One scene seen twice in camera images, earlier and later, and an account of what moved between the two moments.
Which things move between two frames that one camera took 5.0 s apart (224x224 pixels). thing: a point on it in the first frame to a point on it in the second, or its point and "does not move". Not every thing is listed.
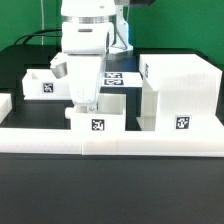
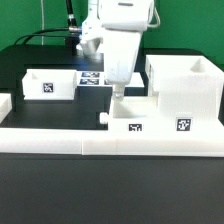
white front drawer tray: x=109 y=116 to x=132 y=113
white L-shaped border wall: x=139 y=143 does not move
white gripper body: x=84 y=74 to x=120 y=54
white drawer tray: x=42 y=84 does not move
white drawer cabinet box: x=180 y=94 does not move
